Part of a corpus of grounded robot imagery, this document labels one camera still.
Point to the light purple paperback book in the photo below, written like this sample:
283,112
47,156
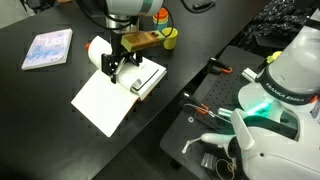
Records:
46,50

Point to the yellow plastic cup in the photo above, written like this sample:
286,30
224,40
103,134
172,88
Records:
170,41

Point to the black clamp with orange tips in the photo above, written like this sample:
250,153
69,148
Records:
193,100
216,65

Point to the small white washer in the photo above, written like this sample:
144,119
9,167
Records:
188,119

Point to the small white block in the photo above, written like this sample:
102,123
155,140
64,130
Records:
248,74

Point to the black remote control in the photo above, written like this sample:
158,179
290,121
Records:
202,4

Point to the yellow green plastic knob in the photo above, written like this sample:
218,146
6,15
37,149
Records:
275,56

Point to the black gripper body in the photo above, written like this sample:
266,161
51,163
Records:
116,41

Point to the orange and white book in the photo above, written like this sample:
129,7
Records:
100,103

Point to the white paper roll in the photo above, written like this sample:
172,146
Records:
98,50

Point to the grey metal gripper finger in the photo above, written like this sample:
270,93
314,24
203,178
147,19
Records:
136,57

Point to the stack of colourful cups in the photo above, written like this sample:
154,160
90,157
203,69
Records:
161,16

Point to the black and white speckled cloth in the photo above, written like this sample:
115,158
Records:
276,20

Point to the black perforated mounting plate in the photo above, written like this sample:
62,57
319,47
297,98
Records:
220,93

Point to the grey gripper finger with brown pad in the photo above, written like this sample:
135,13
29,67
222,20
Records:
108,65

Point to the small clear plastic bag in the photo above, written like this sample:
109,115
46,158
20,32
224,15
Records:
208,160

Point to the small silver metal cylinder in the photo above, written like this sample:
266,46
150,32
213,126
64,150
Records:
225,112

